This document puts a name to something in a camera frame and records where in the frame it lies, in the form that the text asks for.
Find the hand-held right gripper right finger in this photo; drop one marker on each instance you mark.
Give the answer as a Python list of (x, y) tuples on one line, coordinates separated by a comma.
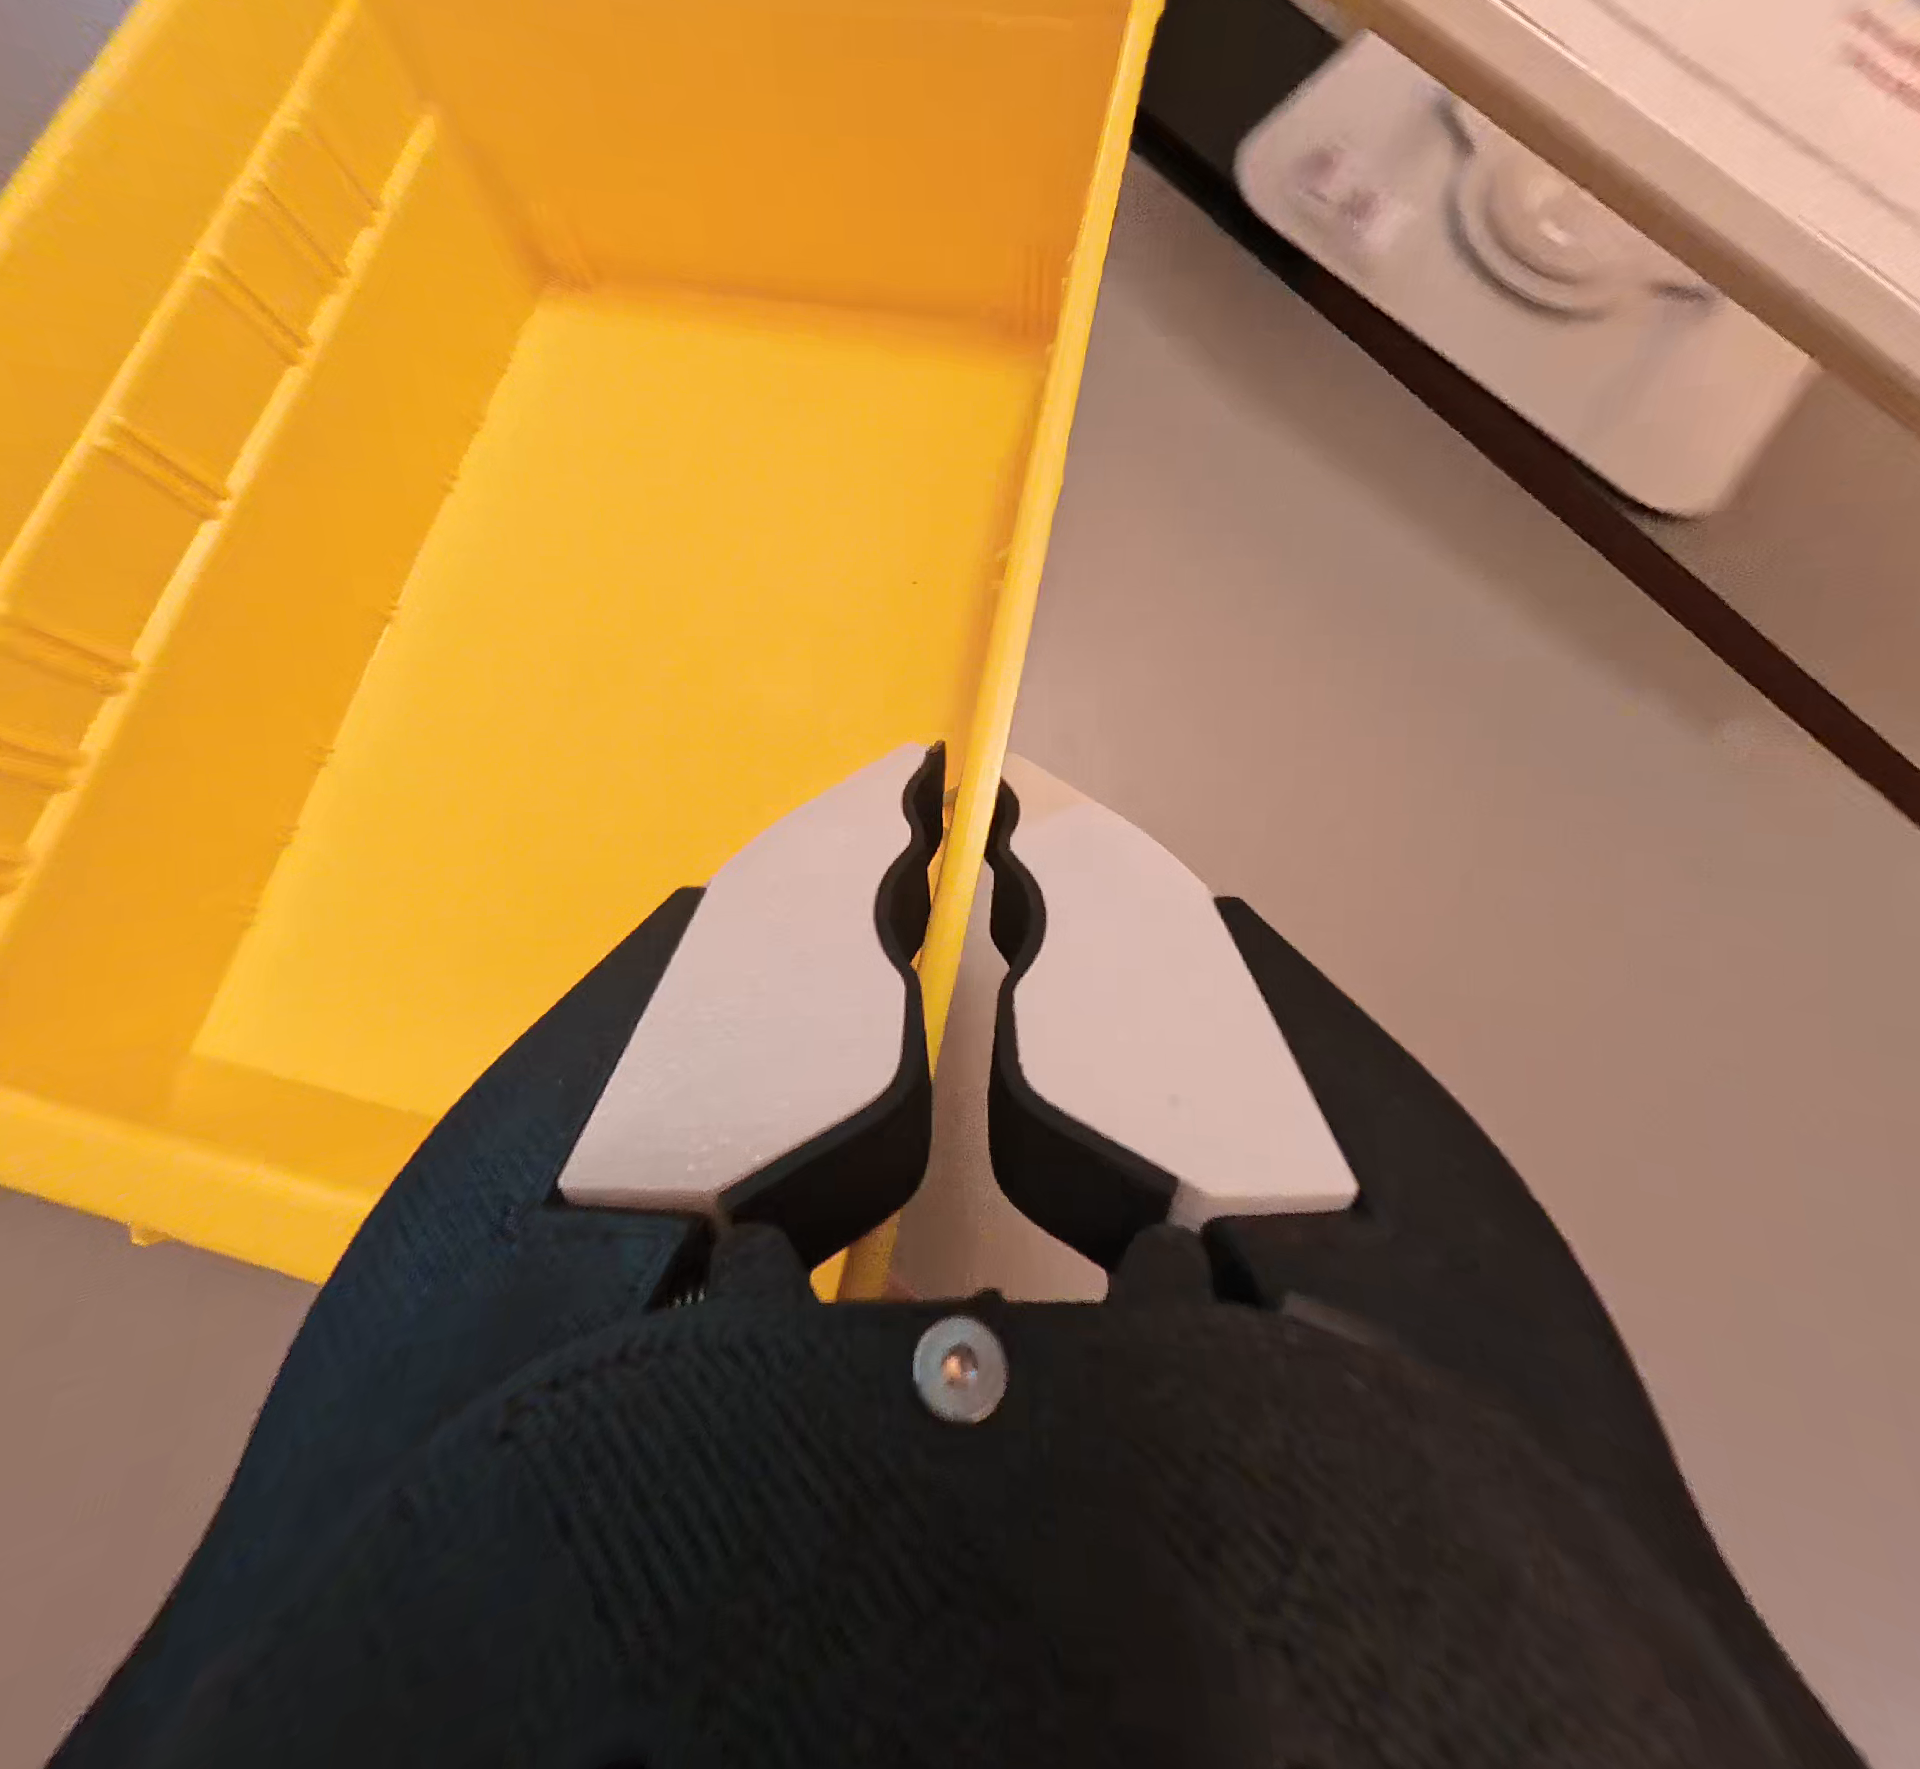
[(1170, 1034)]

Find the yellow plastic bin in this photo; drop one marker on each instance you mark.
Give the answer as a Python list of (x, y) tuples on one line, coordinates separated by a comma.
[(676, 599)]

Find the wooden instruction board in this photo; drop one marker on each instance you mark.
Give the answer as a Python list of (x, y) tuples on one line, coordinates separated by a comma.
[(1726, 238)]

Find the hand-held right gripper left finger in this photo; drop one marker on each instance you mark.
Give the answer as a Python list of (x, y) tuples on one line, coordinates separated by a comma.
[(750, 1020)]

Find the white board stand base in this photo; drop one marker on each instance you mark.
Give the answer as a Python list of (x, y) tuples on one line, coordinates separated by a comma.
[(1650, 419)]

